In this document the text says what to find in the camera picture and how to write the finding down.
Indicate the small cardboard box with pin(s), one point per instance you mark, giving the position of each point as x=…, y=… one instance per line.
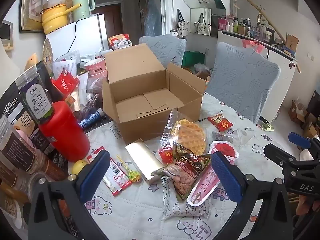
x=292, y=42

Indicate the bamboo pole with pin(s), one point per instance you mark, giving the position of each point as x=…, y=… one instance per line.
x=252, y=3

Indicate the large red waffle packet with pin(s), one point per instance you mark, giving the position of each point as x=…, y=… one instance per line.
x=187, y=132

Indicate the green brown cereal packet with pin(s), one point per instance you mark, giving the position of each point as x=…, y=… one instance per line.
x=185, y=170

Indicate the wall intercom screen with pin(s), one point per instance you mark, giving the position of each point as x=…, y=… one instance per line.
x=6, y=32

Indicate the row of cosmetic bottles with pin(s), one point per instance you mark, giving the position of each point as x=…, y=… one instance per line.
x=240, y=26

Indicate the brown cardboard box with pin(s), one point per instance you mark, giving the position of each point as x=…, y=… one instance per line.
x=140, y=62

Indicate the white fridge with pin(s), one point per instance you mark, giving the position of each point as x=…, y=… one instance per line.
x=85, y=37

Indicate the red cream carton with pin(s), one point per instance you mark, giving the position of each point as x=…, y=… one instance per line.
x=71, y=101

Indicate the pink paper cup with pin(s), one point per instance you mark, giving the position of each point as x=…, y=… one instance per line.
x=100, y=76
x=96, y=66

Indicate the dark mulberry pouch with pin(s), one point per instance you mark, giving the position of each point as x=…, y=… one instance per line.
x=37, y=100

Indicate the green bin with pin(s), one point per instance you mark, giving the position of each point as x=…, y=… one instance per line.
x=193, y=58

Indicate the red pouch packet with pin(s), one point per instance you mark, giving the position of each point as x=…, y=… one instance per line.
x=65, y=81

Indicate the person's right hand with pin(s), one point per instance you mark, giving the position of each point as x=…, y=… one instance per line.
x=305, y=205

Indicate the green yellow lollipop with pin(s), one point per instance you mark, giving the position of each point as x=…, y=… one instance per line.
x=133, y=175

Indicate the red canister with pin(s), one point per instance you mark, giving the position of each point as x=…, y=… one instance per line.
x=65, y=135

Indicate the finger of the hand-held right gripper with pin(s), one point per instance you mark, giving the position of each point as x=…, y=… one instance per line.
x=277, y=153
x=298, y=140

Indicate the white green printed pouch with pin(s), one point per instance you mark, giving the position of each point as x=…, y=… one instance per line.
x=87, y=60

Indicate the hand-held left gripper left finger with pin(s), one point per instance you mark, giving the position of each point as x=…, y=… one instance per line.
x=95, y=170

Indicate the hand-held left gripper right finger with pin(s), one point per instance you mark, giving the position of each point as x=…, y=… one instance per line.
x=226, y=177

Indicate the pink cone packet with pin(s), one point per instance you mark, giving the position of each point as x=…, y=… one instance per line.
x=205, y=185

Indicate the blue plastic cover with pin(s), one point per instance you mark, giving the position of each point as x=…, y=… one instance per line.
x=152, y=15

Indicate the green kettle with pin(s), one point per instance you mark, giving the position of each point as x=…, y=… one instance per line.
x=82, y=7

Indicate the white counter cabinet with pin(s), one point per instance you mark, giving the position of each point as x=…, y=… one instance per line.
x=280, y=62

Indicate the pink heart jelly cup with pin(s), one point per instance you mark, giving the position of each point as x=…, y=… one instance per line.
x=227, y=148

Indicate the white tote bag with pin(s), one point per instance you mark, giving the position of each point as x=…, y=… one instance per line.
x=182, y=26

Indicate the white printed snack packet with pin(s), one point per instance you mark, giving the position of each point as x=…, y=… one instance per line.
x=185, y=211

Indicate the round woven mat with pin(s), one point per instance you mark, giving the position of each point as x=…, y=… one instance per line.
x=47, y=52

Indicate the brown spice jar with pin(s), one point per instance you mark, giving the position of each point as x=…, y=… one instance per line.
x=17, y=150

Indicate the yellow lemon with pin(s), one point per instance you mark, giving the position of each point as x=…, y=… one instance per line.
x=78, y=166

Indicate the framed picture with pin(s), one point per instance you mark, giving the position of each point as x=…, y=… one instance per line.
x=31, y=5

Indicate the red white sachet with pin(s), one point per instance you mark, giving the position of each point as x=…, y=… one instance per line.
x=116, y=176

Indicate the yellow pot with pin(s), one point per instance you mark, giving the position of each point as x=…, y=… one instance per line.
x=53, y=17

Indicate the brown door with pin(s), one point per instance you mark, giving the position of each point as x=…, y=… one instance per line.
x=112, y=17

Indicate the white printed paper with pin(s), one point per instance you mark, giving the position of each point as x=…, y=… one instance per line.
x=66, y=63

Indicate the small red snack packet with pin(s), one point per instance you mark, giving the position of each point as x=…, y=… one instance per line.
x=220, y=122

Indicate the clear plastic bag on pot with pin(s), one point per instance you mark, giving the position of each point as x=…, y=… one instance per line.
x=56, y=0

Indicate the gold box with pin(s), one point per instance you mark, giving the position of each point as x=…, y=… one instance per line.
x=143, y=158

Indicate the blue white tube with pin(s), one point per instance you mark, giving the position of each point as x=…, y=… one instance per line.
x=91, y=118

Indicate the clear plastic cup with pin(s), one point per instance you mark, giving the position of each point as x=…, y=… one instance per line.
x=37, y=182

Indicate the grey covered chair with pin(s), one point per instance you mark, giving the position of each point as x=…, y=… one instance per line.
x=240, y=80
x=165, y=47

